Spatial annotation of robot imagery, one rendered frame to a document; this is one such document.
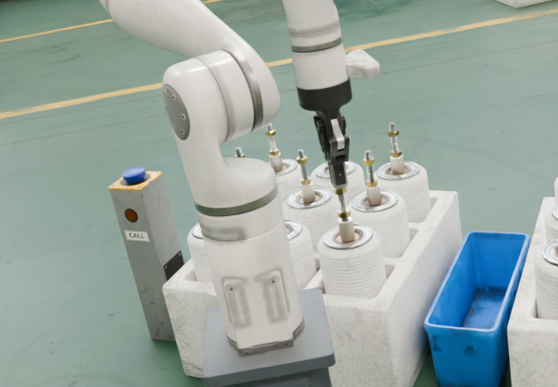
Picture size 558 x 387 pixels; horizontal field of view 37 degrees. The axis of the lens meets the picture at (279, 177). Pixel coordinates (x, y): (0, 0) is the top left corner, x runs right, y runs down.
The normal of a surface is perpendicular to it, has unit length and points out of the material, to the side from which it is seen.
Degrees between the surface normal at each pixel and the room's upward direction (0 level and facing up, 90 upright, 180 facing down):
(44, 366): 0
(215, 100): 75
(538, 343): 90
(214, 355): 0
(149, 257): 90
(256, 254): 90
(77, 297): 0
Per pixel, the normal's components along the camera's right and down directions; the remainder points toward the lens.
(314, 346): -0.18, -0.91
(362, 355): -0.44, 0.42
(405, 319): 0.88, 0.03
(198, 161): -0.71, 0.43
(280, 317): 0.05, 0.38
